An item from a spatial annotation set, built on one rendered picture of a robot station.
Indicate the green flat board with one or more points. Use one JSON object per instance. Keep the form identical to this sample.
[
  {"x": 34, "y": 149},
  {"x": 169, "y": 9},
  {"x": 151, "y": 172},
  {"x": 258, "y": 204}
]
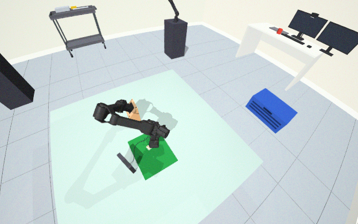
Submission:
[{"x": 151, "y": 160}]

